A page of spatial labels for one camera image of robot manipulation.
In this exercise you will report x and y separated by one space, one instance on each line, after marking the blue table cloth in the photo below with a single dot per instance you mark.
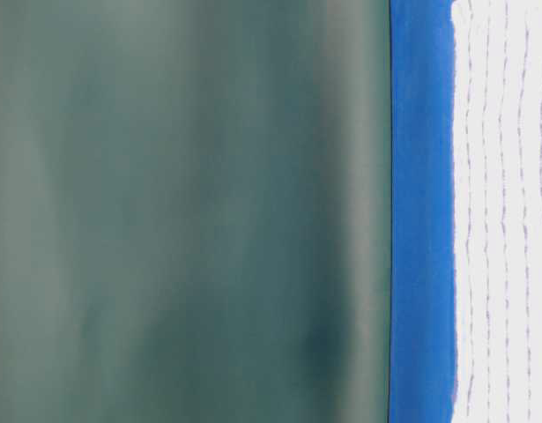
422 318

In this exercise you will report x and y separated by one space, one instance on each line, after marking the green blurred panel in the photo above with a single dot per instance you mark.
194 211

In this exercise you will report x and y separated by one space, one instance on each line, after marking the white striped towel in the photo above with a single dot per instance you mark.
497 149

